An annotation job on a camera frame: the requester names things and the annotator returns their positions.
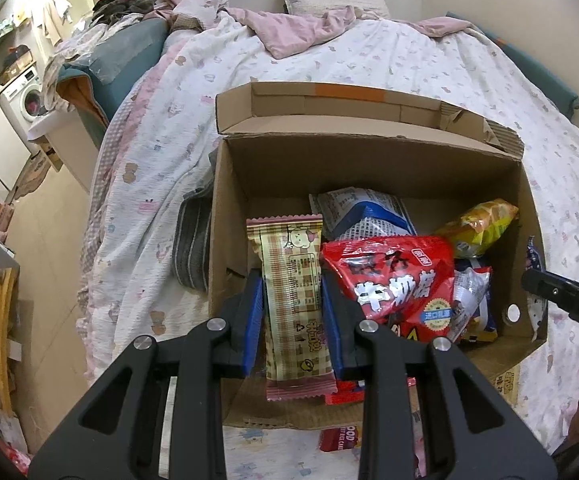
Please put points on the cardboard box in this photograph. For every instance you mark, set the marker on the cardboard box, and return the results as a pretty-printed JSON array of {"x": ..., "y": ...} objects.
[{"x": 369, "y": 170}]

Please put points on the printed bed quilt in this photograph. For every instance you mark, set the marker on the printed bed quilt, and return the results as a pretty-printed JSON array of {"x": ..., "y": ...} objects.
[{"x": 159, "y": 160}]

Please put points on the pile of dark clothes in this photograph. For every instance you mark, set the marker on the pile of dark clothes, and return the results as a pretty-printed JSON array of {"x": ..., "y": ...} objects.
[{"x": 124, "y": 0}]

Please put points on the red snack bag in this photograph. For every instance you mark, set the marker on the red snack bag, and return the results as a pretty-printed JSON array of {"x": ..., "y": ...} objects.
[{"x": 399, "y": 275}]

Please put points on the white and blue snack packet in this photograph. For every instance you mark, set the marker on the white and blue snack packet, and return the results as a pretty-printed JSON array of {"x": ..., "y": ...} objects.
[{"x": 359, "y": 210}]

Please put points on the grey striped cloth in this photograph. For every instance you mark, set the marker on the grey striped cloth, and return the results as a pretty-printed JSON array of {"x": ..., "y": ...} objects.
[{"x": 194, "y": 240}]

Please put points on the silver foil snack packet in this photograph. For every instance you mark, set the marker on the silver foil snack packet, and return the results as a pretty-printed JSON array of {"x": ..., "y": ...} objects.
[{"x": 472, "y": 300}]

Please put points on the pink blanket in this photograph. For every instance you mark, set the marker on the pink blanket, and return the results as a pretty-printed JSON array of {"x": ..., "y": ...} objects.
[{"x": 309, "y": 27}]

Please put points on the teal mattress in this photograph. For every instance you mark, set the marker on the teal mattress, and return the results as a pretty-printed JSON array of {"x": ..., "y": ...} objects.
[{"x": 529, "y": 60}]

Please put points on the yellow snack bag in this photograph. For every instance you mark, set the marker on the yellow snack bag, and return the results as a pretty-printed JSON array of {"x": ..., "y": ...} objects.
[{"x": 479, "y": 225}]

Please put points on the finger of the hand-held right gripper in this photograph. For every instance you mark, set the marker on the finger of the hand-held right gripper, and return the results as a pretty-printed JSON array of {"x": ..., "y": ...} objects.
[{"x": 549, "y": 290}]

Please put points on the small red snack packet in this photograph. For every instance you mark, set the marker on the small red snack packet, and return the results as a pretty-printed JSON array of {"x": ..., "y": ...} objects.
[{"x": 342, "y": 441}]

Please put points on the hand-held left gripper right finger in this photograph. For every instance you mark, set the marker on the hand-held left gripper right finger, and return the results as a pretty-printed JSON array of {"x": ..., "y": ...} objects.
[{"x": 332, "y": 330}]

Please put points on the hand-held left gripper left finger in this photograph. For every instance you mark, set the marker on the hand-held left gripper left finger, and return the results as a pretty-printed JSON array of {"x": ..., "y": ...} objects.
[{"x": 252, "y": 325}]

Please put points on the white washing machine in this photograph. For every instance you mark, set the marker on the white washing machine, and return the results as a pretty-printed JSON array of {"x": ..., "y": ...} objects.
[{"x": 22, "y": 95}]

